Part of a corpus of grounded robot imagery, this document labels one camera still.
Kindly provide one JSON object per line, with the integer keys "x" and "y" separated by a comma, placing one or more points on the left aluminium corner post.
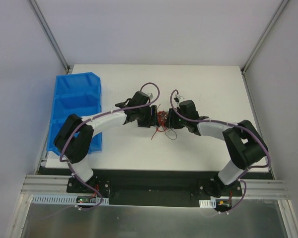
{"x": 49, "y": 35}

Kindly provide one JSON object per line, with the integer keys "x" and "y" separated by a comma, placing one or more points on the left white cable duct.
{"x": 69, "y": 200}

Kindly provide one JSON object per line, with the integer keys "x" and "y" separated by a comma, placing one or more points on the right aluminium corner post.
{"x": 282, "y": 6}

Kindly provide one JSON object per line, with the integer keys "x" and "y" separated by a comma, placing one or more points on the aluminium corner post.
{"x": 282, "y": 6}
{"x": 49, "y": 35}

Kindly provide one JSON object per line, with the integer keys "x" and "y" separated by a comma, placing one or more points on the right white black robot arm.
{"x": 245, "y": 146}

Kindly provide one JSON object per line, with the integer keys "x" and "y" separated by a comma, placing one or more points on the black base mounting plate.
{"x": 151, "y": 188}

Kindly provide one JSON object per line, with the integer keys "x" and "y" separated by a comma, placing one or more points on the blue plastic compartment bin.
{"x": 78, "y": 94}

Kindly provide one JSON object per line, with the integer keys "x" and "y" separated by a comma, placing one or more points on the aluminium front rail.
{"x": 256, "y": 188}

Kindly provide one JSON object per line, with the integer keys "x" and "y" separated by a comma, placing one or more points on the right white cable duct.
{"x": 211, "y": 203}

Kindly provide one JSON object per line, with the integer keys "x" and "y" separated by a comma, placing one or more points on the white cable duct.
{"x": 211, "y": 203}
{"x": 69, "y": 200}

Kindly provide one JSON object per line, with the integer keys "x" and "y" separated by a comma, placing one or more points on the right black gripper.
{"x": 169, "y": 118}

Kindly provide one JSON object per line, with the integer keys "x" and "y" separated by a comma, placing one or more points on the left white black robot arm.
{"x": 74, "y": 139}

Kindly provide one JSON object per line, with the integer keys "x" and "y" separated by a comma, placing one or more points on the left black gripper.
{"x": 153, "y": 115}

